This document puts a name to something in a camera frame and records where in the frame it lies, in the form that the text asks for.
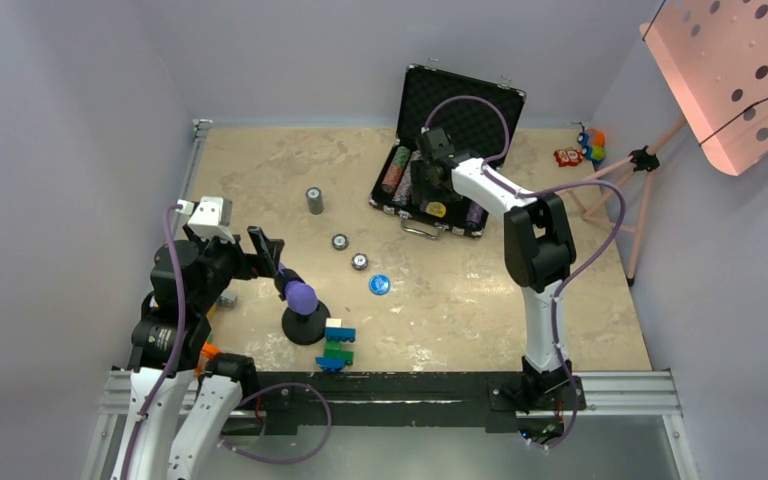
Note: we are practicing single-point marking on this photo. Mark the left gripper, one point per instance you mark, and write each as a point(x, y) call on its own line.
point(267, 250)

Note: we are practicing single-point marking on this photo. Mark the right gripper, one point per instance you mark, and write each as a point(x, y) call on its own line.
point(420, 189)

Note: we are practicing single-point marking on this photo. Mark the yellow big blind button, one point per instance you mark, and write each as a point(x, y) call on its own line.
point(436, 209)

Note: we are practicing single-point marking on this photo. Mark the ten value poker chip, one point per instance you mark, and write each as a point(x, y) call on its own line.
point(359, 261)

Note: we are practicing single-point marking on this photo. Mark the blue dealer button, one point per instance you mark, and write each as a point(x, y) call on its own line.
point(379, 284)

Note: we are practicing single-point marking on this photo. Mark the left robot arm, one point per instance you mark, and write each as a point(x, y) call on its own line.
point(188, 277)

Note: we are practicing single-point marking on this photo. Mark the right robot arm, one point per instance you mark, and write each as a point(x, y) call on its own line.
point(538, 253)

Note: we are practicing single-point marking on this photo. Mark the red toy card pack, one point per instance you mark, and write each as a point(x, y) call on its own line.
point(568, 157)

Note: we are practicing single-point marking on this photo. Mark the green and red chip row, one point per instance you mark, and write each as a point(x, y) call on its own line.
point(395, 170)

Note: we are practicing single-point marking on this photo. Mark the purple handheld massager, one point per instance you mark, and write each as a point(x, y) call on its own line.
point(299, 296)

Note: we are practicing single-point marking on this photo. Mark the grey toy brick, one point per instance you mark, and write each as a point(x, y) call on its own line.
point(227, 300)

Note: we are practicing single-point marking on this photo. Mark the fifty value poker chip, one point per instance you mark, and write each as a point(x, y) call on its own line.
point(339, 242)

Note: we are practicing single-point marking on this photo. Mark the tall grey chip stack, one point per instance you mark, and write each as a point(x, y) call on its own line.
point(314, 200)

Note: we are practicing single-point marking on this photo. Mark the black aluminium poker case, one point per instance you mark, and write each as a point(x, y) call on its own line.
point(476, 114)

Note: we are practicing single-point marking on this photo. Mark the orange toy piece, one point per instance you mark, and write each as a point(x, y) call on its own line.
point(209, 351)

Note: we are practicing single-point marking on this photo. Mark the blue green toy brick stack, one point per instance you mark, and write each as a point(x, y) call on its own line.
point(336, 356)

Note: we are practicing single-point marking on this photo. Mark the black base bar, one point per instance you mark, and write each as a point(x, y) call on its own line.
point(492, 401)

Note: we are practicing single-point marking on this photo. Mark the colourful toy car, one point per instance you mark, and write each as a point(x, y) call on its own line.
point(592, 144)

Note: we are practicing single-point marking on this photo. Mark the pink music stand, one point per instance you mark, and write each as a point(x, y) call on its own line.
point(713, 56)

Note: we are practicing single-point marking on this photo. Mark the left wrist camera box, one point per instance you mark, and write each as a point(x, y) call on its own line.
point(208, 219)

